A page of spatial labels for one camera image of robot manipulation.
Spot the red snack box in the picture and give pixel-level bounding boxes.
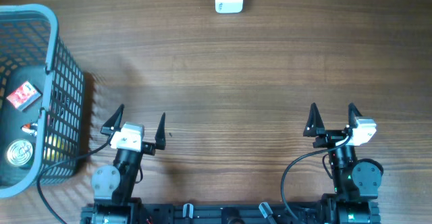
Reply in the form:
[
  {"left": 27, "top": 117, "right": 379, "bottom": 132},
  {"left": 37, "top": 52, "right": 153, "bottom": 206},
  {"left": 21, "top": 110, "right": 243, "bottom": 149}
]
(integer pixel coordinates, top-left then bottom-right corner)
[{"left": 6, "top": 81, "right": 42, "bottom": 111}]

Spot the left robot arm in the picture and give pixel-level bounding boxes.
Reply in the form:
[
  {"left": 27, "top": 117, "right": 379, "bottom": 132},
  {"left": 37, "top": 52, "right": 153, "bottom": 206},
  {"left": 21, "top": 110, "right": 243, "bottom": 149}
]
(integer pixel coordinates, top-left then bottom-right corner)
[{"left": 81, "top": 105, "right": 166, "bottom": 224}]

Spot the red silver foil packet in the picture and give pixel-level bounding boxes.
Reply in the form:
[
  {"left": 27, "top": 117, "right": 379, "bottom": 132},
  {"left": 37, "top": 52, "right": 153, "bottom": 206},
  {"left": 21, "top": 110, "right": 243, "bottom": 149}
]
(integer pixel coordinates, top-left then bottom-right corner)
[{"left": 21, "top": 122, "right": 38, "bottom": 137}]

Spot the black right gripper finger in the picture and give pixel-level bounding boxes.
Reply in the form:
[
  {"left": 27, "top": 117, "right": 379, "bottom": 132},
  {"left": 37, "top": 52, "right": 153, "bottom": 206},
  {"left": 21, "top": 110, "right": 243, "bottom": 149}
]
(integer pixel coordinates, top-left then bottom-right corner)
[
  {"left": 348, "top": 103, "right": 362, "bottom": 128},
  {"left": 303, "top": 103, "right": 325, "bottom": 137}
]

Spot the teal tin can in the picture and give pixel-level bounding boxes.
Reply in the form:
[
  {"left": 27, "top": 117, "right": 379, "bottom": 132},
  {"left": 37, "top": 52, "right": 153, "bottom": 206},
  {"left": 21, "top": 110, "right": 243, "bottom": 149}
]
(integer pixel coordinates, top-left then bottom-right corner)
[{"left": 5, "top": 139, "right": 34, "bottom": 169}]

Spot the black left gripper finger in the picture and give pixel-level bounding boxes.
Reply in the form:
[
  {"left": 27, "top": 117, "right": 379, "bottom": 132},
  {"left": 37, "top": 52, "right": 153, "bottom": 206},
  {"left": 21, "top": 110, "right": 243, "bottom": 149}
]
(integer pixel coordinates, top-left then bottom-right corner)
[
  {"left": 155, "top": 113, "right": 166, "bottom": 150},
  {"left": 101, "top": 104, "right": 124, "bottom": 136}
]

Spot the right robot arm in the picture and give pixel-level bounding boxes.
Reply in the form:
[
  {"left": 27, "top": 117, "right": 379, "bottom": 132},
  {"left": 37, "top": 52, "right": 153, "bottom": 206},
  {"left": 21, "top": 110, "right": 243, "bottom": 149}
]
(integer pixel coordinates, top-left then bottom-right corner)
[{"left": 303, "top": 103, "right": 383, "bottom": 224}]

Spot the grey plastic shopping basket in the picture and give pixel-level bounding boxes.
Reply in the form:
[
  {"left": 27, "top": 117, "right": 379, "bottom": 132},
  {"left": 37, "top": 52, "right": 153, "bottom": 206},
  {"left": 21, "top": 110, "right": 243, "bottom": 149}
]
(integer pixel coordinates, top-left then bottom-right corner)
[{"left": 1, "top": 4, "right": 85, "bottom": 198}]

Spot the black right camera cable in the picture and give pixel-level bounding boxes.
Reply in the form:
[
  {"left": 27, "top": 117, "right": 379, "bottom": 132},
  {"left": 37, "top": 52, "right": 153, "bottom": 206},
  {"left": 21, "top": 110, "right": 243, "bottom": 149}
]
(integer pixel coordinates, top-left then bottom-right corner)
[{"left": 280, "top": 134, "right": 354, "bottom": 215}]

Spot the yellow cylindrical container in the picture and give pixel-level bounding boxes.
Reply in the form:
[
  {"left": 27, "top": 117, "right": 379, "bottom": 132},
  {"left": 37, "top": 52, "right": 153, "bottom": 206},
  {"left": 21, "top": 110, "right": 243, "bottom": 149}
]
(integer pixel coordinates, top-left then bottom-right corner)
[{"left": 43, "top": 135, "right": 74, "bottom": 162}]

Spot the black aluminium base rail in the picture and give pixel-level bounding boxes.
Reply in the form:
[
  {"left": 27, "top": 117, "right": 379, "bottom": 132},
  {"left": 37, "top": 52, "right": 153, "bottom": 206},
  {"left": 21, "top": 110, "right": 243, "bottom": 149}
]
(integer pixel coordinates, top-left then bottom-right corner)
[{"left": 80, "top": 202, "right": 381, "bottom": 224}]

